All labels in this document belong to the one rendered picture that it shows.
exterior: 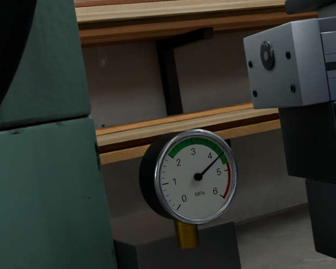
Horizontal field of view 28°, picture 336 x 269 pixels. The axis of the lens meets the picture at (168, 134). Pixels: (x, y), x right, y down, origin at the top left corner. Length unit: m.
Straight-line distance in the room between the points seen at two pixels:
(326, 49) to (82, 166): 0.35
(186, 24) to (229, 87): 0.79
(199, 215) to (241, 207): 3.16
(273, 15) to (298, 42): 2.44
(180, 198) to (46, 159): 0.10
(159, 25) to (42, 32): 2.33
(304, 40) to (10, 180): 0.38
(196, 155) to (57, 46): 0.12
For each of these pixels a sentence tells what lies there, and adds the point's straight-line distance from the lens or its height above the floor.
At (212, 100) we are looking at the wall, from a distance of 3.50.
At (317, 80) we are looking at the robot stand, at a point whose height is 0.71.
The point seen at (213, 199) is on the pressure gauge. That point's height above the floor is 0.64.
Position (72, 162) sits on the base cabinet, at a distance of 0.47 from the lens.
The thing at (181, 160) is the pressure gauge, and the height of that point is 0.67.
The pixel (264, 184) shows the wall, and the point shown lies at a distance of 3.69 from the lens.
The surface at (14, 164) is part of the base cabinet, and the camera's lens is 0.46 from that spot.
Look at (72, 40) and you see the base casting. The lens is 0.48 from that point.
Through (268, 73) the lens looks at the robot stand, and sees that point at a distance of 0.78.
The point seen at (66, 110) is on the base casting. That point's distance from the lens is 0.47.
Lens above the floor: 0.71
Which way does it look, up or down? 3 degrees down
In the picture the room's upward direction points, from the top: 9 degrees counter-clockwise
